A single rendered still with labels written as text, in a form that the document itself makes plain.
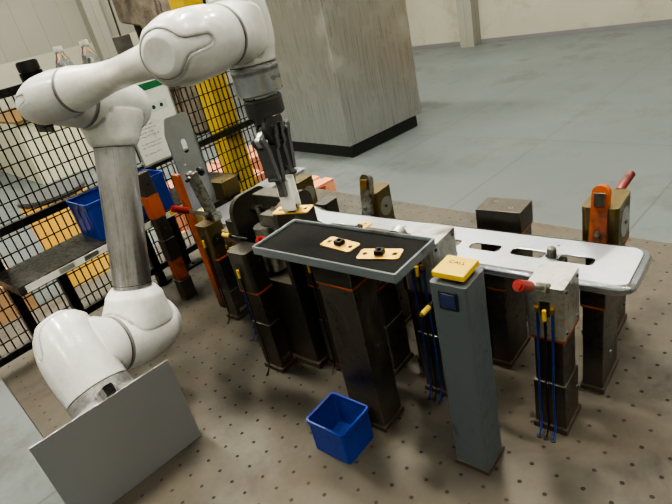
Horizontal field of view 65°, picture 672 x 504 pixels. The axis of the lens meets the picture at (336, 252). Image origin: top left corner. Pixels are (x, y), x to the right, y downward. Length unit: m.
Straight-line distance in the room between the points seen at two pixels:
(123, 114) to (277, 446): 0.89
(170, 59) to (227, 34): 0.11
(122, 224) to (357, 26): 4.34
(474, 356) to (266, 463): 0.57
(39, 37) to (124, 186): 10.20
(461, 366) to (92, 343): 0.86
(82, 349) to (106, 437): 0.21
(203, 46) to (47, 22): 10.85
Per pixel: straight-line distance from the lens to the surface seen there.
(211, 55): 0.87
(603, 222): 1.32
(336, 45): 5.33
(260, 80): 1.01
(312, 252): 1.06
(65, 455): 1.30
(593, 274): 1.18
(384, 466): 1.22
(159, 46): 0.85
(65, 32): 11.76
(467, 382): 1.02
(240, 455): 1.35
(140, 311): 1.48
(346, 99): 5.40
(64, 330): 1.41
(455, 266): 0.91
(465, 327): 0.94
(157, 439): 1.38
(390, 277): 0.91
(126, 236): 1.48
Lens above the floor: 1.62
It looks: 26 degrees down
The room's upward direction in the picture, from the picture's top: 14 degrees counter-clockwise
